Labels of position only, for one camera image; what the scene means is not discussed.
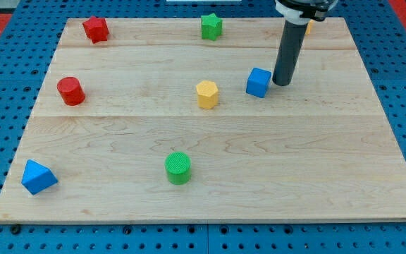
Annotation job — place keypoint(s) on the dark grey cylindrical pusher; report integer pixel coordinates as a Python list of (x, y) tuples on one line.
[(288, 53)]

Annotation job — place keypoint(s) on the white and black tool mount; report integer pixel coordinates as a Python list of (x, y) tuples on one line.
[(300, 12)]

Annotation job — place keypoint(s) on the green star block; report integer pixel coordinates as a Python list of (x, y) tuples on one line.
[(211, 27)]

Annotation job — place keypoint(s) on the yellow hexagon block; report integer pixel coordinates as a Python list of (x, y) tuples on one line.
[(207, 94)]

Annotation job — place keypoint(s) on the red star block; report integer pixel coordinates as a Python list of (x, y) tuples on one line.
[(96, 29)]

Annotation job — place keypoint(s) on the yellow block behind pusher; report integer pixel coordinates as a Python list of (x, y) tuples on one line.
[(309, 27)]

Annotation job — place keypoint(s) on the blue cube block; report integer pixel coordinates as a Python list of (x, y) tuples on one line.
[(258, 82)]

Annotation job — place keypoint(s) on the wooden board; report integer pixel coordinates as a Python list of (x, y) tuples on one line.
[(318, 150)]

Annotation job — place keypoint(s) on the green cylinder block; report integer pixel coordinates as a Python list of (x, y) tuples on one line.
[(178, 168)]

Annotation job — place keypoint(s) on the red cylinder block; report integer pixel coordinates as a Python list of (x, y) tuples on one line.
[(71, 91)]

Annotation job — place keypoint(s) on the blue triangle block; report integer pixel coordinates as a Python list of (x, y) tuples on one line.
[(37, 177)]

